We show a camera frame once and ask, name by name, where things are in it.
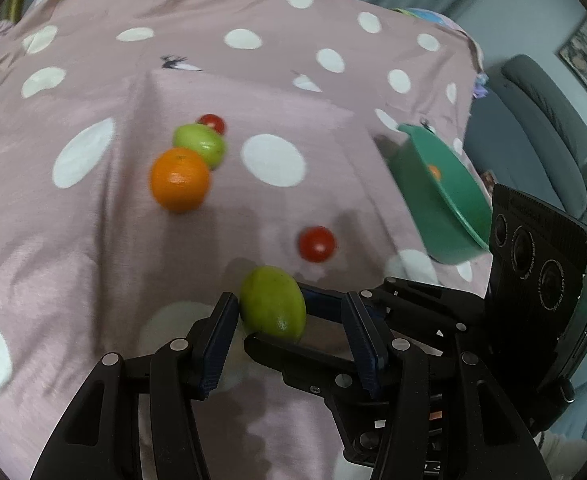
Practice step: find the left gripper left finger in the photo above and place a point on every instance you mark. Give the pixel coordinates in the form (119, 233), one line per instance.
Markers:
(97, 437)

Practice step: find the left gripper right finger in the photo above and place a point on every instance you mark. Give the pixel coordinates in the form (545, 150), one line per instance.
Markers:
(368, 344)

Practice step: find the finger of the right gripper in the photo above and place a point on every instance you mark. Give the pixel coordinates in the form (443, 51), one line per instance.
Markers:
(343, 302)
(334, 379)

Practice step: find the green mango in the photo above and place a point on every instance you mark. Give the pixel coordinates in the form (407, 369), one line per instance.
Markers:
(205, 141)
(272, 304)

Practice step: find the orange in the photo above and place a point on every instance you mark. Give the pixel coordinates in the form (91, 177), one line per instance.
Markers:
(435, 171)
(179, 180)

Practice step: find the green plastic bowl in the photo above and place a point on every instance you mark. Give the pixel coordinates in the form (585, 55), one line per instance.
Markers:
(453, 216)

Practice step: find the snack packet on sofa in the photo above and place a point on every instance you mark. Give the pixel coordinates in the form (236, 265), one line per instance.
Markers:
(489, 181)

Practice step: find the grey sofa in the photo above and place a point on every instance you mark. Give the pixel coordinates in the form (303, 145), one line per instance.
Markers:
(529, 135)

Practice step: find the colourful cloth pile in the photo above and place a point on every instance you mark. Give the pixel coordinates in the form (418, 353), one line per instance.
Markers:
(480, 89)

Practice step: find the small red tomato far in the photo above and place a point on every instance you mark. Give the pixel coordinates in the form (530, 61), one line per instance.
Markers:
(214, 122)

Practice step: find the pink polka dot tablecloth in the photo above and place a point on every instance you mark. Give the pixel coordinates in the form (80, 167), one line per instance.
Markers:
(154, 152)

